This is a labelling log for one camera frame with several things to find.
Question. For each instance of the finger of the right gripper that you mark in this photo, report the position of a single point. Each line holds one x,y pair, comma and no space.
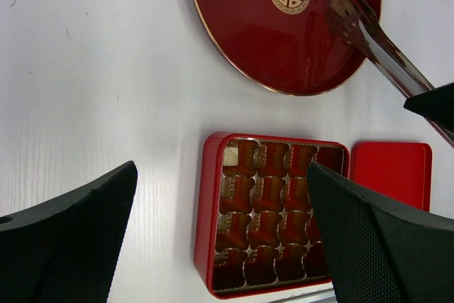
435,105

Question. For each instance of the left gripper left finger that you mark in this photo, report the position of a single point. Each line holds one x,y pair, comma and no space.
66,249

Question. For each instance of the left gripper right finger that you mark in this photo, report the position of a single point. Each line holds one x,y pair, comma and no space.
379,249

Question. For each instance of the metal tongs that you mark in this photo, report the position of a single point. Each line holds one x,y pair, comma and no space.
365,33

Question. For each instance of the white square chocolate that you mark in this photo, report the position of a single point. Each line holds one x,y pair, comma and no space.
230,156

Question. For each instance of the tan square chocolate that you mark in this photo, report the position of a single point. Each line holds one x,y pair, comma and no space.
343,8

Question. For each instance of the red chocolate box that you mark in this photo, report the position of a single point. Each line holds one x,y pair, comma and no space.
256,231

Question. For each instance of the red box lid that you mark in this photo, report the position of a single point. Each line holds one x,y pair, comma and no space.
400,170

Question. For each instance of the round red plate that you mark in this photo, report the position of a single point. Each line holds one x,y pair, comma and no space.
283,45

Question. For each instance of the aluminium rail frame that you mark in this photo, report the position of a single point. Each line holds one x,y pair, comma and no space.
320,296

